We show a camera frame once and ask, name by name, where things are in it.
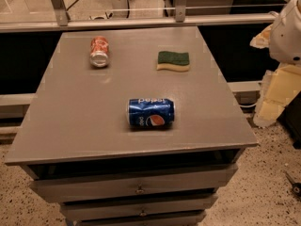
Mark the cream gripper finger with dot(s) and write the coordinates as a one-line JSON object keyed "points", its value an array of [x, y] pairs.
{"points": [[278, 89], [262, 40]]}

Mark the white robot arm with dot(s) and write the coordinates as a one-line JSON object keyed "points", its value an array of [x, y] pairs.
{"points": [[283, 39]]}

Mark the blue pepsi can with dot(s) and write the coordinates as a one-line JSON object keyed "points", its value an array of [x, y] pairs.
{"points": [[150, 112]]}

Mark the grey metal railing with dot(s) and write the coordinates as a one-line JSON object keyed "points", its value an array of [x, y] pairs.
{"points": [[69, 15]]}

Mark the green yellow sponge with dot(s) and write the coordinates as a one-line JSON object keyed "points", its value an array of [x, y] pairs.
{"points": [[173, 61]]}

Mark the black tool on floor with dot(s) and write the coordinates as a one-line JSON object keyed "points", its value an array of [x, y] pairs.
{"points": [[296, 187]]}

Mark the grey drawer cabinet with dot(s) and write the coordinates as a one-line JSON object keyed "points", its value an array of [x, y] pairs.
{"points": [[146, 141]]}

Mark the bottom grey drawer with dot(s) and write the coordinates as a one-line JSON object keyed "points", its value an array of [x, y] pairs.
{"points": [[188, 218]]}

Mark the grey drawer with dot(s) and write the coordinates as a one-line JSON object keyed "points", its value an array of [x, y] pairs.
{"points": [[188, 218], [140, 206], [133, 184]]}

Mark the middle grey drawer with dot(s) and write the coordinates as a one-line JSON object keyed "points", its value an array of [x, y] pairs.
{"points": [[140, 206]]}

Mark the top grey drawer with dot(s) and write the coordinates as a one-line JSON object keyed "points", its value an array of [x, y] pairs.
{"points": [[133, 184]]}

